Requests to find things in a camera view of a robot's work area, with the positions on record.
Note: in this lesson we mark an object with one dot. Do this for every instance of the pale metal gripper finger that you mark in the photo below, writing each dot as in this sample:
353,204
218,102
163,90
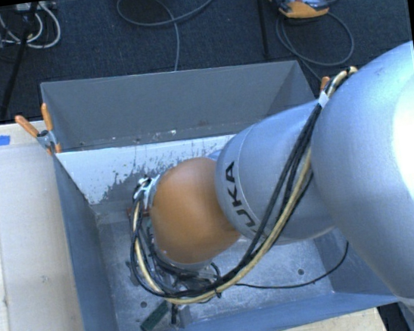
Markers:
184,316

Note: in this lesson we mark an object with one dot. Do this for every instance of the dark green flat block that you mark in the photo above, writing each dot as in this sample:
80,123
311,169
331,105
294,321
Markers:
154,318

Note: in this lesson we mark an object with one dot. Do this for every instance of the grey metal bin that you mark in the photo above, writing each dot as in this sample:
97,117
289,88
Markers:
168,105

